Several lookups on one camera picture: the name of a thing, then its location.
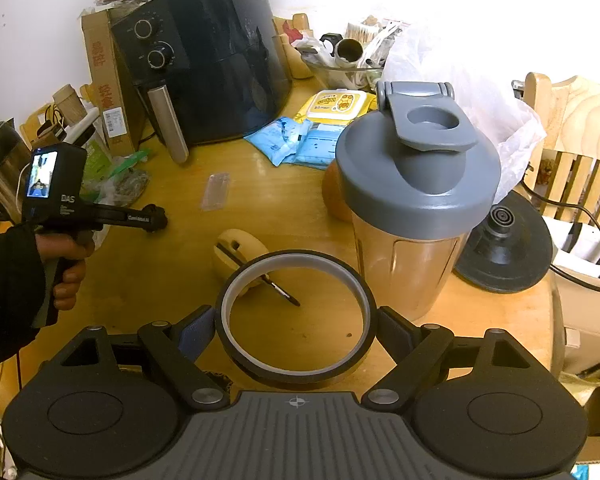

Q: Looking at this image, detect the steel trash can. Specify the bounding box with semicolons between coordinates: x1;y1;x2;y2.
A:
0;120;34;224

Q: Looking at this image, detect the person's left hand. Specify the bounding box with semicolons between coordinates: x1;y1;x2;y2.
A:
34;231;97;314

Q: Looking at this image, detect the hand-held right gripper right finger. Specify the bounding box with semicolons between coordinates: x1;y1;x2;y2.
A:
362;306;541;407

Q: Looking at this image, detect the glass bowl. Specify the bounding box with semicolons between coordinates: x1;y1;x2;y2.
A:
300;45;387;92

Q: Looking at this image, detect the person's left forearm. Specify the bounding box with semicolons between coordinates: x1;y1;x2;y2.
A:
0;222;49;372

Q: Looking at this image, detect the yellow wipes pack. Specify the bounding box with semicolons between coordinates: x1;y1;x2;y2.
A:
305;89;379;125

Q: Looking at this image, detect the tan wooden container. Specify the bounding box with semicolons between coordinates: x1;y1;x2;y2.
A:
272;12;317;81

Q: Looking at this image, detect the tall brown cardboard box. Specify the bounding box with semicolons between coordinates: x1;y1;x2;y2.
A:
80;7;149;157

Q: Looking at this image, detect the black power cord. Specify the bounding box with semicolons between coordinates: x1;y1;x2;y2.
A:
522;175;600;297

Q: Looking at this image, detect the white plastic bag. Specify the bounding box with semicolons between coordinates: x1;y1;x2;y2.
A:
380;15;549;207

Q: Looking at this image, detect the foil roll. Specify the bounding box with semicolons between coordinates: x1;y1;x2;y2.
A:
332;36;369;68

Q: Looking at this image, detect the orange fruit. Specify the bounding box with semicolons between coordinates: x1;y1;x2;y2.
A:
321;160;354;224

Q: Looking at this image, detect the white power strip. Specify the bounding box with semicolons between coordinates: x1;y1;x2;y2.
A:
62;107;102;142

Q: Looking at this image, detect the black round kettle base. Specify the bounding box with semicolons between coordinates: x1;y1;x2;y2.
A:
452;191;554;294

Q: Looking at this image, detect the black air fryer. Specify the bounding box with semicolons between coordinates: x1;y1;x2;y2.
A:
111;0;294;166

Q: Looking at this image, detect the clear shaker bottle grey lid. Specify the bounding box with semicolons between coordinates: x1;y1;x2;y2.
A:
335;80;502;322

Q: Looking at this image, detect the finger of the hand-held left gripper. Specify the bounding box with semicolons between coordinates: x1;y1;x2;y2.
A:
132;205;156;229

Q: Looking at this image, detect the blue wipes packet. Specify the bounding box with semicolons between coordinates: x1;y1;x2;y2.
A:
292;122;352;170
243;116;307;167

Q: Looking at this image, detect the wooden chair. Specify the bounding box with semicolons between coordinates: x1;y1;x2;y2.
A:
512;72;600;227

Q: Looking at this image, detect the open brown cardboard box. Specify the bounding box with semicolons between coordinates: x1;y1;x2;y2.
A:
555;367;600;467

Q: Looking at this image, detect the brown tape roll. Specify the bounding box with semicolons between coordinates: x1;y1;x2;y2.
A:
215;251;379;389

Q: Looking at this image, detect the zip bag with dark contents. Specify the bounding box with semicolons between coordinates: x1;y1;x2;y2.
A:
107;150;152;197

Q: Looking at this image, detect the clear plastic case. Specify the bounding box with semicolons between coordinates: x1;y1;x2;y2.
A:
202;172;231;211

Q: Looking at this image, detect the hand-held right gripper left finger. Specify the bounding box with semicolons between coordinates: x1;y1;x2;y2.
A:
45;305;231;407

